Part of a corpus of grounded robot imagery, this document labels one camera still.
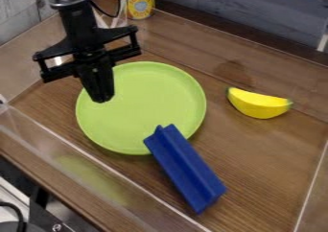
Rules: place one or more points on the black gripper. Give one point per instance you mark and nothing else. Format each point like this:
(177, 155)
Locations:
(87, 52)

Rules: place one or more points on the blue T-shaped block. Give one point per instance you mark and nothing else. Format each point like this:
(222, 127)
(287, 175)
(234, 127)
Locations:
(186, 169)

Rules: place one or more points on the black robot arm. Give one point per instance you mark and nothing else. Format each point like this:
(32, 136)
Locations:
(90, 49)

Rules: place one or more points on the green round plate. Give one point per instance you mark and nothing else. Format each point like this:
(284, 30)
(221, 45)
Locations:
(155, 95)

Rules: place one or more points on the yellow labelled tin can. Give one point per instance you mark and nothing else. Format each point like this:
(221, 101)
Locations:
(139, 9)

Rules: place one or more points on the yellow banana toy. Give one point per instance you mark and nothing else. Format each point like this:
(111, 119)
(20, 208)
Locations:
(257, 105)

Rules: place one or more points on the clear acrylic triangle bracket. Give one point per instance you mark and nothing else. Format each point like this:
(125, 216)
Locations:
(111, 17)

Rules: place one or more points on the clear acrylic front wall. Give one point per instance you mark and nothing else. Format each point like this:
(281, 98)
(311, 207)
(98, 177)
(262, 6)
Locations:
(119, 192)

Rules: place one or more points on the black metal table frame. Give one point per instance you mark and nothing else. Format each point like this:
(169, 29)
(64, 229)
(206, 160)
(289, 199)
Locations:
(39, 216)

